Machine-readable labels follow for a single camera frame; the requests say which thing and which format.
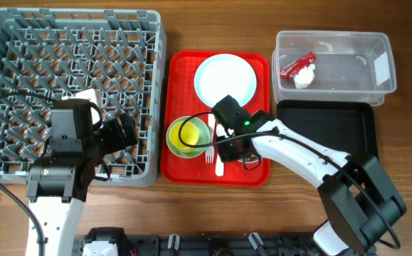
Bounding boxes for light blue bowl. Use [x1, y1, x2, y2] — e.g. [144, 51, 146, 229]
[238, 153, 261, 164]

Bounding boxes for yellow plastic cup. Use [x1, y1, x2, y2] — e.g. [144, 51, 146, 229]
[168, 121, 199, 153]

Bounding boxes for red sauce packet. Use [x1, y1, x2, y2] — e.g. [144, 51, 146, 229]
[280, 51, 317, 79]

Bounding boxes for white napkin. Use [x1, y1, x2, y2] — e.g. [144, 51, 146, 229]
[292, 63, 315, 89]

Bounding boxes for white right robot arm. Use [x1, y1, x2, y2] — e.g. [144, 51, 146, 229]
[211, 95, 407, 255]

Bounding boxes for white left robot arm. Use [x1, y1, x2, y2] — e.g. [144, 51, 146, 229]
[26, 99, 139, 255]

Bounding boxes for grey dishwasher rack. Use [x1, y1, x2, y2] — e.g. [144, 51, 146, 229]
[0, 8, 167, 186]

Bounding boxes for white plastic spoon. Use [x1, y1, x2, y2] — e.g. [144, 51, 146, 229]
[215, 124, 226, 177]

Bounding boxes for white plastic fork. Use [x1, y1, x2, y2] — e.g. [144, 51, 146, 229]
[205, 114, 216, 164]

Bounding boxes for green bowl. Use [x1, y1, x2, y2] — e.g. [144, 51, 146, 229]
[166, 116, 209, 159]

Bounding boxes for large light blue plate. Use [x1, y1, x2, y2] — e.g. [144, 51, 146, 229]
[194, 54, 257, 108]

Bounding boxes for red plastic tray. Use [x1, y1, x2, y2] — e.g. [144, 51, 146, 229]
[160, 50, 270, 187]

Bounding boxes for clear plastic bin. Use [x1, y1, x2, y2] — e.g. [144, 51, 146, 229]
[272, 31, 397, 106]

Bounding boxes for black tray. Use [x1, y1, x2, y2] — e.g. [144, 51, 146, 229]
[277, 100, 379, 157]

